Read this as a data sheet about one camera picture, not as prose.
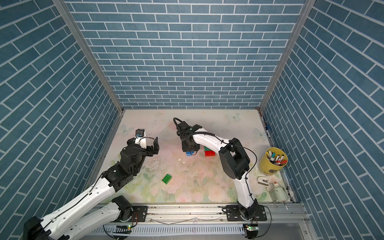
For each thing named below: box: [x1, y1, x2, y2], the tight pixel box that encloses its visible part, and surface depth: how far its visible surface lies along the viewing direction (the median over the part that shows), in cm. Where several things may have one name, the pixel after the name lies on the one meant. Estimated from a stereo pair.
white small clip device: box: [256, 176, 269, 187], surface depth 85 cm
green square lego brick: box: [162, 174, 172, 185], surface depth 86 cm
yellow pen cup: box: [259, 147, 288, 176], surface depth 82 cm
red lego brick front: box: [204, 150, 216, 157], surface depth 94 cm
